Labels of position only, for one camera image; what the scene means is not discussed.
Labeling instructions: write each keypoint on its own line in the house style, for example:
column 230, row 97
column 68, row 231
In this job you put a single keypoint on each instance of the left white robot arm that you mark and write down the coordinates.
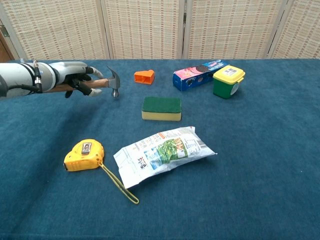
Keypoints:
column 20, row 77

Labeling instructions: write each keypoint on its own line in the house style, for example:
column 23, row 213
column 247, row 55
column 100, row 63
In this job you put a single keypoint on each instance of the metal door hinge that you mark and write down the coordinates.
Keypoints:
column 4, row 31

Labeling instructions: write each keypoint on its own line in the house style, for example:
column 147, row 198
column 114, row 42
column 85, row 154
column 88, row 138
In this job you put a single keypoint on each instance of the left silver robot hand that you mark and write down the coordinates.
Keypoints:
column 67, row 72

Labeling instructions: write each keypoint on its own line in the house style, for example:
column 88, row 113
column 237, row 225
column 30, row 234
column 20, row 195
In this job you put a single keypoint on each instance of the white snack bag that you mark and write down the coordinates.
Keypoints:
column 162, row 152

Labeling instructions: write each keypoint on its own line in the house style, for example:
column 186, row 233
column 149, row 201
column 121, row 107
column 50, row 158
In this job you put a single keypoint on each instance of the green yellow sponge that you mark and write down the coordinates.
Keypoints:
column 161, row 105

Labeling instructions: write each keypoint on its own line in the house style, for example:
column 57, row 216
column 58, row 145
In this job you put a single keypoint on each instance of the brown wooden door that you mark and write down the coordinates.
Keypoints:
column 3, row 50

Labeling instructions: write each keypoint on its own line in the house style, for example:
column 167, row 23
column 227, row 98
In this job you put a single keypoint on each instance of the orange plastic block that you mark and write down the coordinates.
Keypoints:
column 143, row 76

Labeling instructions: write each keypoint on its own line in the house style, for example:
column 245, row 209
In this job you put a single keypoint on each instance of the blue cookie box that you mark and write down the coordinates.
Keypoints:
column 190, row 78

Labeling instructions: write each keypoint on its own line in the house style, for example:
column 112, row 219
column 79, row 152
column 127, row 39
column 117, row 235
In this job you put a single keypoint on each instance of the blue felt table cover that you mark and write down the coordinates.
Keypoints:
column 250, row 150

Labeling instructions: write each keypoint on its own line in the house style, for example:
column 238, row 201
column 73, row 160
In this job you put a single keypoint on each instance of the yellow tape measure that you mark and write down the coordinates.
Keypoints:
column 82, row 158

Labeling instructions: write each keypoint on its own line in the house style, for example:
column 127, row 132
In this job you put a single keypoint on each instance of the woven folding screen panel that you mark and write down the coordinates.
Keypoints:
column 143, row 27
column 232, row 27
column 300, row 30
column 55, row 27

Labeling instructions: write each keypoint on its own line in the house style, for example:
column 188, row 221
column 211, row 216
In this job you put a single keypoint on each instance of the green bin yellow lid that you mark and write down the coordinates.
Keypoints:
column 222, row 87

